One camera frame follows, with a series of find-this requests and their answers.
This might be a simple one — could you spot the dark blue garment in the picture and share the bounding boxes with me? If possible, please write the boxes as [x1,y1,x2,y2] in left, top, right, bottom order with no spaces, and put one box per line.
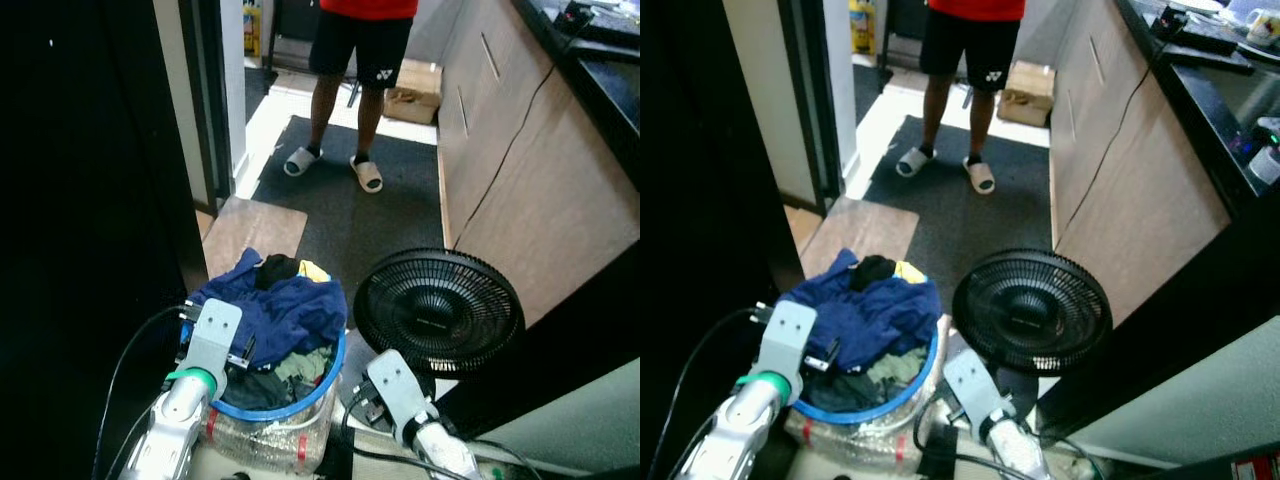
[780,248,943,376]
[188,248,348,373]

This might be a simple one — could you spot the grey green clothes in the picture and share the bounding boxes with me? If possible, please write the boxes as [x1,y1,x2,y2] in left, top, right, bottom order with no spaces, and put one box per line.
[800,345,931,413]
[213,345,338,413]

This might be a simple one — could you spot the grey washing machine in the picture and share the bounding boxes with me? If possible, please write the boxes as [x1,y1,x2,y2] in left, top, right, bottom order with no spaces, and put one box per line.
[1065,318,1280,476]
[470,358,641,479]

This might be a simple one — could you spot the bubble-wrapped box with red tape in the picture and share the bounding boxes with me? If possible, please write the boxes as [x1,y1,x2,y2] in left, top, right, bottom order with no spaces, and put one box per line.
[198,385,341,477]
[785,315,951,473]

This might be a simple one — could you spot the black floor fan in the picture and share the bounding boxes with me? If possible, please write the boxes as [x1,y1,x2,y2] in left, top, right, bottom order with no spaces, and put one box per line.
[950,247,1114,379]
[345,247,527,401]

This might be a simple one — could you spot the dark floor mat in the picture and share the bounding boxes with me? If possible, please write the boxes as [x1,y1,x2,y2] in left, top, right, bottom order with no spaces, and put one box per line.
[250,115,448,306]
[862,115,1056,301]

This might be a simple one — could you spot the pale slipper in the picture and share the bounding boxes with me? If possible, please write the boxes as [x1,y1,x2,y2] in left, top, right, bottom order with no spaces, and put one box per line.
[350,155,384,194]
[962,155,997,196]
[284,146,324,178]
[896,146,937,179]

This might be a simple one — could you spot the wooden cabinet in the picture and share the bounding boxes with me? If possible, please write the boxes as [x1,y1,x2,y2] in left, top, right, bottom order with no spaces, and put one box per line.
[1048,0,1233,329]
[437,0,641,327]

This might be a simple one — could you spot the brown cardboard box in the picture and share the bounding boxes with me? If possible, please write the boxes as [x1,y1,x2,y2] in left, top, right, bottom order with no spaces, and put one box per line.
[384,58,444,126]
[996,60,1056,128]

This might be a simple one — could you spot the person in black shorts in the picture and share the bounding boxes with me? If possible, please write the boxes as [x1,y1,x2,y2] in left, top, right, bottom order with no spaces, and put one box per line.
[300,0,421,176]
[905,0,1028,179]

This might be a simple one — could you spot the black countertop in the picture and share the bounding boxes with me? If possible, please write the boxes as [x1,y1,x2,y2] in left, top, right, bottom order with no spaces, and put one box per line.
[512,0,641,186]
[1112,0,1280,216]

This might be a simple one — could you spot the white bottle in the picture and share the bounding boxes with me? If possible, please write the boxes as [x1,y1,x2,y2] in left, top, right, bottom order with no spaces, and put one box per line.
[1247,145,1280,187]

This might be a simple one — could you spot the black counter device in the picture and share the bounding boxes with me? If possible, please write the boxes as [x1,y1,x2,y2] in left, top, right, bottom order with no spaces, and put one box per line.
[1150,3,1193,41]
[553,0,598,33]

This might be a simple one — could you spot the white mug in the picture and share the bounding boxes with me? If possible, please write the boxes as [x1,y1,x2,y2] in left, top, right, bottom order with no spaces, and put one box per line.
[1245,8,1280,48]

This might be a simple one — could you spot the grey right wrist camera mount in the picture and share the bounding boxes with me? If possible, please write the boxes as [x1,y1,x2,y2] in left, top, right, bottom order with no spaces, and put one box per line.
[942,348,1009,441]
[364,349,437,448]

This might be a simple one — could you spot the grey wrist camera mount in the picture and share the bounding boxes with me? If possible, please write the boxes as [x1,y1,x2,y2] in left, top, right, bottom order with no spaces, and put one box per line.
[942,348,1009,441]
[180,297,245,379]
[364,349,437,448]
[757,298,819,379]

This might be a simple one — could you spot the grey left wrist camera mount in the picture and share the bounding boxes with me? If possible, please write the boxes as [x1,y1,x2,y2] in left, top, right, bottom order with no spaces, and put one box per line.
[180,297,245,379]
[757,298,819,379]

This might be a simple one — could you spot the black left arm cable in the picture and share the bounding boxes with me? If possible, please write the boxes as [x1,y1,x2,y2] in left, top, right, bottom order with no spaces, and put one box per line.
[645,305,771,480]
[90,303,193,480]

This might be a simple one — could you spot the pale door frame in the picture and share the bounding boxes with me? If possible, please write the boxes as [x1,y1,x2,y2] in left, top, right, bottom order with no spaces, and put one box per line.
[722,0,861,216]
[153,0,248,213]

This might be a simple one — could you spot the thin black hanging cable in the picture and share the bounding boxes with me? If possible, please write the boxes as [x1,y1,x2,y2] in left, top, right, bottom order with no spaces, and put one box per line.
[452,38,566,251]
[1058,40,1166,246]

